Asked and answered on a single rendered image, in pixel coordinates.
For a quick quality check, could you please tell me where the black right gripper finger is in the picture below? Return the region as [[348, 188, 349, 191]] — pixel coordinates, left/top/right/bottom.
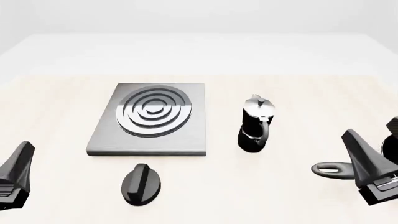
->
[[341, 128, 398, 189], [385, 116, 398, 140]]

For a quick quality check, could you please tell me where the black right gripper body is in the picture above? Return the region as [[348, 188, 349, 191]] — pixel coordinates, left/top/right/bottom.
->
[[358, 172, 398, 207]]

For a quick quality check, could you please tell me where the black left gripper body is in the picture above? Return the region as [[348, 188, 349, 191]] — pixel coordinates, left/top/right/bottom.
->
[[0, 179, 31, 211]]

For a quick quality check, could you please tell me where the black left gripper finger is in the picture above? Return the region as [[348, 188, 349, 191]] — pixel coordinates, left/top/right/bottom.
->
[[0, 141, 36, 194]]

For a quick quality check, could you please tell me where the flat black stove plate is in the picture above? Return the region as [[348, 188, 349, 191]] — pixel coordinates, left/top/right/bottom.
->
[[84, 82, 208, 158]]

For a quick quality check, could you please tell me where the black and silver moka pot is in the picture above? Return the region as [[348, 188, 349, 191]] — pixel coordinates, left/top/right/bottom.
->
[[237, 93, 276, 154]]

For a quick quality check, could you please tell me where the round black stove knob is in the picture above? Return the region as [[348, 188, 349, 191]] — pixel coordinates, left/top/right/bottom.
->
[[121, 162, 162, 207]]

